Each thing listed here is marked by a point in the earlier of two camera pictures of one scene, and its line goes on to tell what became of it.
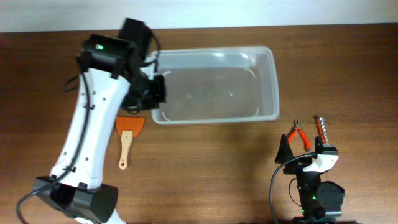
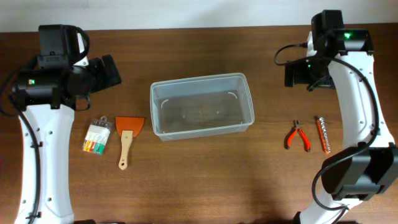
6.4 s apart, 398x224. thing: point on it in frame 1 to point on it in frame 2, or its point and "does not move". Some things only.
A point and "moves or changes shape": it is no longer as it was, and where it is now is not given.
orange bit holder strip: (322, 129) does not move
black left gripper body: (152, 94) to (106, 73)
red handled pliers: (298, 128) does not move
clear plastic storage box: (218, 84) moves or changes shape
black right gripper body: (298, 168) to (289, 76)
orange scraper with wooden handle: (127, 127) does not move
